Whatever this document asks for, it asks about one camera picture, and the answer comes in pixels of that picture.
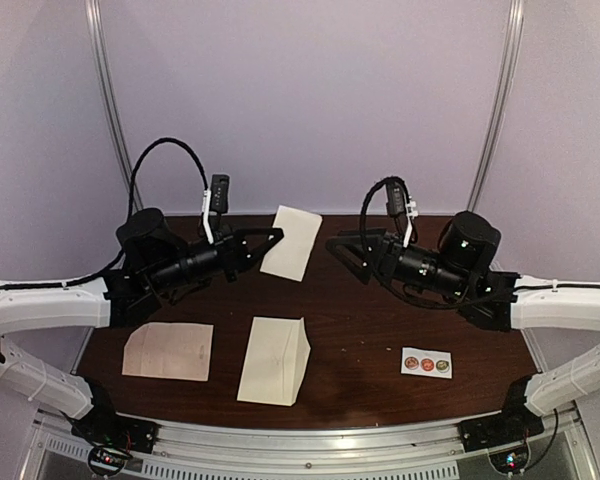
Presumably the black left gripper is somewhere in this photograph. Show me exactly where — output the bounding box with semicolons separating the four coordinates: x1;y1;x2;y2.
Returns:
148;224;284;296

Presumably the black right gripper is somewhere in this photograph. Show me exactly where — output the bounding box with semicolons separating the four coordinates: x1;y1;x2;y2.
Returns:
324;228;469;301

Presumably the lined paper letter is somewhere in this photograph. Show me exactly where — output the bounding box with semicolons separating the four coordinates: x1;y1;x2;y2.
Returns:
260;205;323;282

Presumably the cream paper envelope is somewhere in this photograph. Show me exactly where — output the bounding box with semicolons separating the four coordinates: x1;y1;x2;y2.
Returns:
237;317;311;407

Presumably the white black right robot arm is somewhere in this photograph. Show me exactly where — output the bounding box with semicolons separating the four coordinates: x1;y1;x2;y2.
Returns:
326;211;600;442

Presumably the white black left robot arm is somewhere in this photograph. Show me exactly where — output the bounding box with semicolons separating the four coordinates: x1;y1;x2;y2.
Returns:
0;208;284;444

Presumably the sticker sheet with three seals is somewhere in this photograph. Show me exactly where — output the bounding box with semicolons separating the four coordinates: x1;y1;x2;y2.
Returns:
400;347;453;379

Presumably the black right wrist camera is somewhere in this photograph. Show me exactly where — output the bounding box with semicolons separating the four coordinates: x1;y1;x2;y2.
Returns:
385;180;408;218

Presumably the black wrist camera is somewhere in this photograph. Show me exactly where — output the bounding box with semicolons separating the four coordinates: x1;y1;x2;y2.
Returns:
210;174;230;215
385;180;408;218

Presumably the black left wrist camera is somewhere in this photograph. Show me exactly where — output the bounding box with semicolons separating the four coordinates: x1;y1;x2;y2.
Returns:
210;174;230;215

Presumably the black braided right camera cable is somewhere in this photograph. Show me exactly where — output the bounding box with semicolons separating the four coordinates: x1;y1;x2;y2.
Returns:
359;175;406;266

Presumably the black braided camera cable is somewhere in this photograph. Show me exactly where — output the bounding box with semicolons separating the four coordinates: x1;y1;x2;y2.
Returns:
124;138;211;221
359;175;406;266

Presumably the black braided left camera cable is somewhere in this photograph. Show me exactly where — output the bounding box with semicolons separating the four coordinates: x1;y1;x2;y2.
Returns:
124;138;211;221

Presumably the right aluminium corner post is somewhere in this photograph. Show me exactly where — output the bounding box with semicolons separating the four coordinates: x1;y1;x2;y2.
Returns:
467;0;525;211

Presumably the aluminium corner post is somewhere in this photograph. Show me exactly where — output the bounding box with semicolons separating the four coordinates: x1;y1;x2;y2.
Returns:
467;0;525;211
84;0;133;192

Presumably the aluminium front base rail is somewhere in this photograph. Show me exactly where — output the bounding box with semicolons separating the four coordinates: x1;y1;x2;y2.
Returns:
16;407;600;479

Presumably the left aluminium corner post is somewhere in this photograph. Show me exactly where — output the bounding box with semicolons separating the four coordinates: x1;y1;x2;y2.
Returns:
84;0;133;192

